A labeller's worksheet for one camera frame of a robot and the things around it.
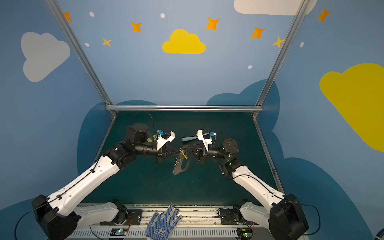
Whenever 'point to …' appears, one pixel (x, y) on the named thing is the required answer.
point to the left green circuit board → (118, 231)
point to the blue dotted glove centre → (161, 226)
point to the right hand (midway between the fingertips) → (184, 146)
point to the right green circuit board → (244, 233)
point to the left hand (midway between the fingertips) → (180, 152)
